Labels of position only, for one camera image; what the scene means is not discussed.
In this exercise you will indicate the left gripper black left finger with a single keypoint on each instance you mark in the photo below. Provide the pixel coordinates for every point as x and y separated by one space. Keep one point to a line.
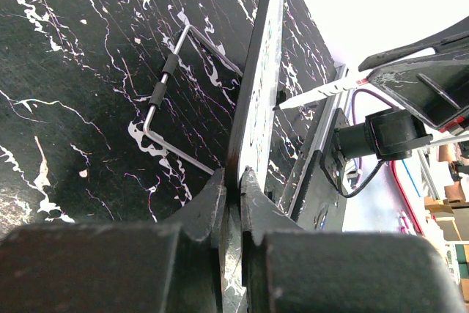
204 217

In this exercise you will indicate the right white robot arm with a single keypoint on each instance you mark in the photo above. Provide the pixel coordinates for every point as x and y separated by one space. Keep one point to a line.
390 134

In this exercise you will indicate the white marker pen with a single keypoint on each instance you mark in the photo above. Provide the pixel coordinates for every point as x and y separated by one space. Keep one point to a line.
322 92

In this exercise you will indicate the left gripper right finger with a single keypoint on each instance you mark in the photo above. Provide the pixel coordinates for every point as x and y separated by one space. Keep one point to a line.
258 214

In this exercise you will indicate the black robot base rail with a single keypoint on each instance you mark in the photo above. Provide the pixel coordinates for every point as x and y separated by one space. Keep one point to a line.
309 198

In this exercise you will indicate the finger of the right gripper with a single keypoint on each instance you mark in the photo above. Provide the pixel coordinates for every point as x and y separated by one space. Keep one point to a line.
429 78

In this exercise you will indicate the metal wire whiteboard stand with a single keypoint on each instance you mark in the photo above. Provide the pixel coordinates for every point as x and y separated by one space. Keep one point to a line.
192 106

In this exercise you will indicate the white rectangular whiteboard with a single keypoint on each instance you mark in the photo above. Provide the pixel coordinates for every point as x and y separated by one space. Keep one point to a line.
249 143

